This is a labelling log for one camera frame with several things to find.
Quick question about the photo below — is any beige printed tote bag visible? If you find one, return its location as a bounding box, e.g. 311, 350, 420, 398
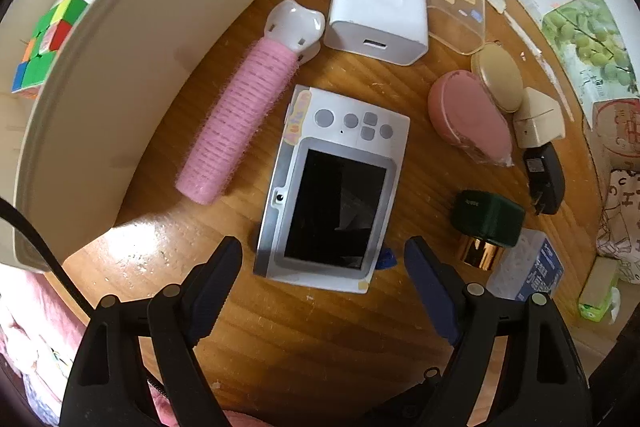
597, 169, 640, 283

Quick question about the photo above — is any pink oval case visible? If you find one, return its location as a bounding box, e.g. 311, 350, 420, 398
427, 71, 515, 168

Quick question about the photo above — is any black power adapter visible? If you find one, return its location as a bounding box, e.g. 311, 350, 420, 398
523, 142, 566, 216

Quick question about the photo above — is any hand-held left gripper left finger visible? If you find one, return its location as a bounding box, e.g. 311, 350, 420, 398
60, 235, 244, 427

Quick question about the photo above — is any clear stickered plastic case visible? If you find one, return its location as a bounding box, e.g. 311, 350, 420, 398
422, 0, 487, 56

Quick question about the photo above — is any green bottle with gold cap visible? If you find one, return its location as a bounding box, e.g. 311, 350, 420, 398
450, 190, 526, 269

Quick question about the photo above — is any green tissue packet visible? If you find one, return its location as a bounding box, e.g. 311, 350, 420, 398
577, 257, 622, 323

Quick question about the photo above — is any black strap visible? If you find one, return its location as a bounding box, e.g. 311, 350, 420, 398
0, 197, 96, 323

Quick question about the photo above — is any grape-print cardboard with white panel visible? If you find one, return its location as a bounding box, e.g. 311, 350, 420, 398
512, 0, 636, 130

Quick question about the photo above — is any white plastic storage bin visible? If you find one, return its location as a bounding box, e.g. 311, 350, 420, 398
0, 0, 368, 275

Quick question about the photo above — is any brown cartoon cardboard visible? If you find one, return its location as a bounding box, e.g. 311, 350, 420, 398
590, 97, 640, 172

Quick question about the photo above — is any beige power adapter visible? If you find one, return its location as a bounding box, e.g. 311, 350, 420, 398
513, 87, 566, 150

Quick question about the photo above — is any white digital camera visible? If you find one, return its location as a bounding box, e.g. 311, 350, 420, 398
252, 84, 411, 293

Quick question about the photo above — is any white cube charger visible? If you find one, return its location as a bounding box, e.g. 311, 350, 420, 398
323, 0, 431, 68

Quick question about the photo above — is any pink hair roller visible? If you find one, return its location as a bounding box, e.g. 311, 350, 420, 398
175, 38, 301, 206

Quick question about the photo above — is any colourful puzzle cube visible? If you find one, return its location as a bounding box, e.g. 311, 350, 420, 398
11, 0, 90, 100

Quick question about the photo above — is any gold round compact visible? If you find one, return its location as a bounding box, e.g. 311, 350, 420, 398
471, 44, 524, 114

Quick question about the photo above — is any white tooth-shaped holder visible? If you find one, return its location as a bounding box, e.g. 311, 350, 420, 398
265, 0, 326, 65

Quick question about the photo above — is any pink garment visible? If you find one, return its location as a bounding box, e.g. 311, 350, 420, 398
150, 387, 281, 427

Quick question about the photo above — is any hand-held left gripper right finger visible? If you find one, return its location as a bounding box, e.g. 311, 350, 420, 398
370, 236, 593, 427

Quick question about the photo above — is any pink cloth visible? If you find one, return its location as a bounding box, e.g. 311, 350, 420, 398
0, 262, 88, 408

